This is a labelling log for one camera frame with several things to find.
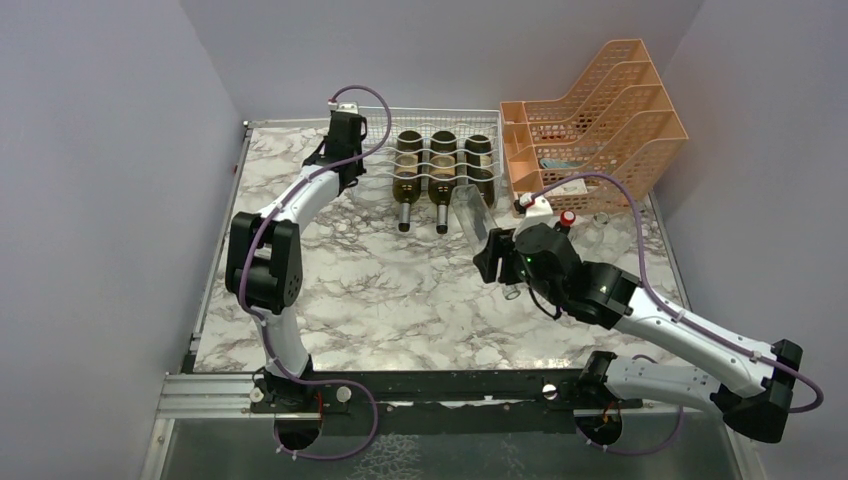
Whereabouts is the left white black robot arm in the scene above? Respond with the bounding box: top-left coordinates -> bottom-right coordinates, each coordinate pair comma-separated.
225,110 -> 367,411

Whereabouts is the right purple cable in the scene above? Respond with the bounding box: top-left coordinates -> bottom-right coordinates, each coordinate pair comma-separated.
529,172 -> 825,458

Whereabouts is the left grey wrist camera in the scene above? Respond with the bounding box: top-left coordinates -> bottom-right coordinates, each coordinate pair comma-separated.
328,99 -> 359,115

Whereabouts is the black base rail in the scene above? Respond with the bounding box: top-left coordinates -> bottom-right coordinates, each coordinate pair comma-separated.
249,365 -> 642,437

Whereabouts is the clear glass bottle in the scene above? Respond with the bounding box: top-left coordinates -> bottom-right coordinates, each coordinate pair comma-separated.
450,184 -> 520,300
570,210 -> 638,263

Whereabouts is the green wine bottle dark label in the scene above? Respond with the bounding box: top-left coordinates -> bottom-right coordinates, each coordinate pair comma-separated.
463,134 -> 496,208

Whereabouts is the white wire wine rack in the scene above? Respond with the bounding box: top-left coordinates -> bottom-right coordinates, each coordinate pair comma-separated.
355,106 -> 504,206

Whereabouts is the peach plastic file organizer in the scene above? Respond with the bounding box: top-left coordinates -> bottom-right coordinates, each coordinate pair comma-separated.
500,39 -> 689,214

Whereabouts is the green wine bottle white label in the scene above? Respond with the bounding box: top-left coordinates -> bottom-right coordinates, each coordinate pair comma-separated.
428,130 -> 457,235

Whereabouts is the blue item in organizer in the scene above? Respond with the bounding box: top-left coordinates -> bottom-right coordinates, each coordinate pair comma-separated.
539,158 -> 574,169

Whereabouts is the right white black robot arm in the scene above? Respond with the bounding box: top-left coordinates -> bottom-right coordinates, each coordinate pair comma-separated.
471,224 -> 803,443

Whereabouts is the green Primitivo wine bottle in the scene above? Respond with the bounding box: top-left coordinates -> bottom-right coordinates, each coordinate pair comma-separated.
392,130 -> 423,232

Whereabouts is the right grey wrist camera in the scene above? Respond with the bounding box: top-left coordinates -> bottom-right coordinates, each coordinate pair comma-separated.
514,192 -> 554,232

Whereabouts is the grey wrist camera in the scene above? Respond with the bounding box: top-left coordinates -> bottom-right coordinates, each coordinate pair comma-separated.
328,99 -> 359,115
514,192 -> 554,232

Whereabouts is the small red capped bottle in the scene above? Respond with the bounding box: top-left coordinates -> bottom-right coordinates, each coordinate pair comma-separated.
555,210 -> 577,234

